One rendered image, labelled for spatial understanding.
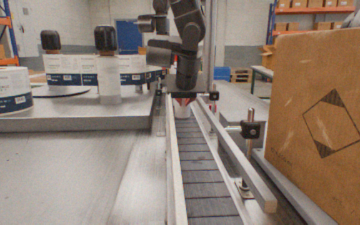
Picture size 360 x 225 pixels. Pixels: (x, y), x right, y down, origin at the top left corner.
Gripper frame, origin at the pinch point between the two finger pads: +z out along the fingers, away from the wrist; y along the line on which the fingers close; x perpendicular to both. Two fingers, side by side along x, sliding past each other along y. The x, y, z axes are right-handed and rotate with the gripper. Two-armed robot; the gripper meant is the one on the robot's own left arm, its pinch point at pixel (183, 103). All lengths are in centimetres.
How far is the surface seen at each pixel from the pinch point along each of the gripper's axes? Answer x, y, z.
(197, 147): 18.8, -1.5, -8.0
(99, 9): -769, 235, 421
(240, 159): 29.9, -3.1, -27.4
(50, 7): -587, 319, 315
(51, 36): -51, 57, 15
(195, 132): 11.7, -2.3, -2.3
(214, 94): -1.8, -9.3, -2.1
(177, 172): 28.9, 4.2, -20.5
